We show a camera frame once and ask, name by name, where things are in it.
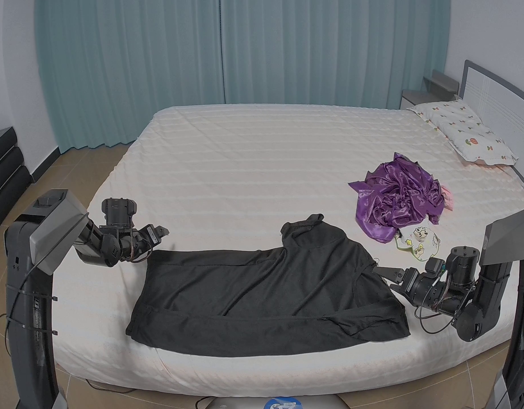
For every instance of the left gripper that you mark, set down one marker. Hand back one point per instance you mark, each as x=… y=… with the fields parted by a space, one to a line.
x=147 y=241

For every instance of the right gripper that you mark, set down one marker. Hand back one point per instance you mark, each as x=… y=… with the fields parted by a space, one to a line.
x=419 y=290

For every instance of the black T-shirt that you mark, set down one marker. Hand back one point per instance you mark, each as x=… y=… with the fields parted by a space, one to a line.
x=253 y=296

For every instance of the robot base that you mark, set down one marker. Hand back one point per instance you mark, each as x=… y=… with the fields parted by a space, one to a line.
x=283 y=405

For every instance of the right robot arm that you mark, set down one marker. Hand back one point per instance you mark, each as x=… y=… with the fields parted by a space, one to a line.
x=504 y=237

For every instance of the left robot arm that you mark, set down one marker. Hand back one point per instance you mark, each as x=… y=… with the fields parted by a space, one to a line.
x=53 y=224

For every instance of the white printed garment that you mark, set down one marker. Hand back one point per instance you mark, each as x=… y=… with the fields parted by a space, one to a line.
x=423 y=243

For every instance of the purple satin garment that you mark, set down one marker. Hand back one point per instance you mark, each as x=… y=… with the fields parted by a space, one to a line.
x=394 y=194

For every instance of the pink garment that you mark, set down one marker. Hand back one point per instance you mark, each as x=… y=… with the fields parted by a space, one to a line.
x=448 y=198

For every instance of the bed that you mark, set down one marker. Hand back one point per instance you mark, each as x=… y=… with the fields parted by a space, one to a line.
x=253 y=164

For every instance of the white printed pillow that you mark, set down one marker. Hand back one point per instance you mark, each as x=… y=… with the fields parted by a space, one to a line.
x=466 y=132

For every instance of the black chest of drawers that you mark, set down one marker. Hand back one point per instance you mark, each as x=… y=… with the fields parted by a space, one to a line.
x=4 y=164

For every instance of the blue-green curtain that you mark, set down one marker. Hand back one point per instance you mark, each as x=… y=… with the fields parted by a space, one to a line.
x=330 y=36
x=125 y=58

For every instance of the grey bedside table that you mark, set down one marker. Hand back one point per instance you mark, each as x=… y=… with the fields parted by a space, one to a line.
x=415 y=97

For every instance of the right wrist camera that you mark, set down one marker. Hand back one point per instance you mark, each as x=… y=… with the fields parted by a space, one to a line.
x=435 y=267

